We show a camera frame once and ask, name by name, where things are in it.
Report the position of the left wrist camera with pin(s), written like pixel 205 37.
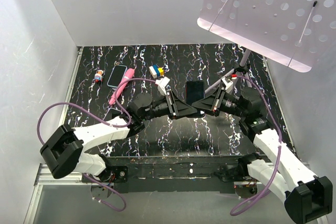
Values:
pixel 162 84

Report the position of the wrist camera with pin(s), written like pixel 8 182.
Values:
pixel 162 84
pixel 228 82

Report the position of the lilac phone case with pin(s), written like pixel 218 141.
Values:
pixel 111 114

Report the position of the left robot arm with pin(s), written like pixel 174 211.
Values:
pixel 66 151

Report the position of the lilac tripod stand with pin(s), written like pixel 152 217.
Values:
pixel 240 69

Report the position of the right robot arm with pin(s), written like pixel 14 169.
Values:
pixel 305 195

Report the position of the coloured building block stack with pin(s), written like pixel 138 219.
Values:
pixel 156 71

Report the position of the small toy figurine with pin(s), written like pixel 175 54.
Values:
pixel 99 76

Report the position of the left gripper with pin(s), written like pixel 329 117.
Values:
pixel 181 110

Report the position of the phone in blue case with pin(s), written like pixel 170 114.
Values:
pixel 116 76

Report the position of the pink marker pen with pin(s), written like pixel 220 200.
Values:
pixel 128 75

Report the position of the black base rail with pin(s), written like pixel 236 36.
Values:
pixel 176 173

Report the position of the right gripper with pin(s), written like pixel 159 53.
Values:
pixel 208 104

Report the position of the perforated lilac board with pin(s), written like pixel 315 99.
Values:
pixel 294 33

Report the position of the black phone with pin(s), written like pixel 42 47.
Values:
pixel 194 91

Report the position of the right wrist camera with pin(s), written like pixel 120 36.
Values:
pixel 228 82

